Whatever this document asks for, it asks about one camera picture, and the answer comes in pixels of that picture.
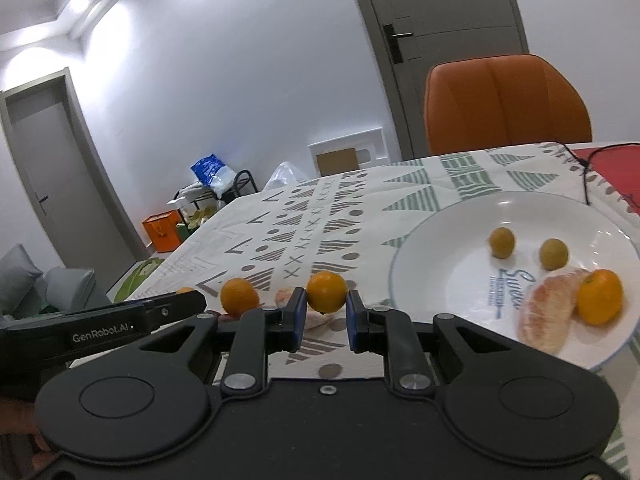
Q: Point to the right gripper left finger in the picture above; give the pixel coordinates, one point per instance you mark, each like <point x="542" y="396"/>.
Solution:
<point x="255" y="337"/>

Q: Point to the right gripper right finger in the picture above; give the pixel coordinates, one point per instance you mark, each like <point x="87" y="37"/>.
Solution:
<point x="391" y="334"/>

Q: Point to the small orange kumquat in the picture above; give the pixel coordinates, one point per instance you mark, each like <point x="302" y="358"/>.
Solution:
<point x="238" y="296"/>
<point x="326" y="292"/>

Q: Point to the person's left hand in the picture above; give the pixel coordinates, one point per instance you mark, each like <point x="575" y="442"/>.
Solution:
<point x="23" y="450"/>

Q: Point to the grey sofa cushion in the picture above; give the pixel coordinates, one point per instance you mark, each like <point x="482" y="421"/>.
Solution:
<point x="26" y="291"/>

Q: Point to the patterned white tablecloth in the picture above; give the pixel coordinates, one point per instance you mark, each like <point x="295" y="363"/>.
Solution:
<point x="353" y="224"/>

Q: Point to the green patterned rug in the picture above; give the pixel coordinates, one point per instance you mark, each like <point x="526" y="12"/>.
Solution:
<point x="133" y="278"/>

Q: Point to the green box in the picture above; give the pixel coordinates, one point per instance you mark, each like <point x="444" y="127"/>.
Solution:
<point x="182" y="231"/>

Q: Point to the black metal rack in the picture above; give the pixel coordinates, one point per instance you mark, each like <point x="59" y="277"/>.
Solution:
<point x="196" y="196"/>

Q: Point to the grey side door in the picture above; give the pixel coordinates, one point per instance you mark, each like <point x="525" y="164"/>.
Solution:
<point x="65" y="180"/>

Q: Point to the orange gift box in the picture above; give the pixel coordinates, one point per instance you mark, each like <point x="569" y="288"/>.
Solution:
<point x="162" y="230"/>

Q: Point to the clear white plastic bag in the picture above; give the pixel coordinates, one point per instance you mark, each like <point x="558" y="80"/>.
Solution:
<point x="285" y="174"/>

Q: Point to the green round fruit left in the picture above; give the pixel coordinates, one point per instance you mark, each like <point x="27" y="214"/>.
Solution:
<point x="501" y="243"/>

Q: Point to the green round fruit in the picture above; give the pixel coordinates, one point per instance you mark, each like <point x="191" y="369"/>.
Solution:
<point x="553" y="254"/>
<point x="501" y="243"/>

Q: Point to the blue white plastic bag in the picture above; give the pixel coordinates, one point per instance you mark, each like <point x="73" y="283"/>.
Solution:
<point x="213" y="173"/>

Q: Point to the white foam packaging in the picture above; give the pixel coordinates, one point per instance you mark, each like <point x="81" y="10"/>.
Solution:
<point x="356" y="151"/>

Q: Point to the brown cardboard piece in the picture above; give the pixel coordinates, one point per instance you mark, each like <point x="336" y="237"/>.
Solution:
<point x="337" y="162"/>

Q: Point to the white ceramic plate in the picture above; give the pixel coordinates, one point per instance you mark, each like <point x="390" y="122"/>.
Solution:
<point x="445" y="266"/>

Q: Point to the green round fruit right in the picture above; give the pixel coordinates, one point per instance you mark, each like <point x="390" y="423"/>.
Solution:
<point x="553" y="254"/>

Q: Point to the orange in plate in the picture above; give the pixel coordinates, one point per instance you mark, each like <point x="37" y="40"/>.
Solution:
<point x="600" y="297"/>

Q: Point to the orange leather chair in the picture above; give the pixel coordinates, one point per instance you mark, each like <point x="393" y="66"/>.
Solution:
<point x="501" y="101"/>

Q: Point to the red orange mat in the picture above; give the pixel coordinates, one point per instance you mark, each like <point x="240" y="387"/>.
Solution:
<point x="615" y="168"/>

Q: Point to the grey door with handle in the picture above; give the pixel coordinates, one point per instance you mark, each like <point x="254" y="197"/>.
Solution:
<point x="410" y="37"/>

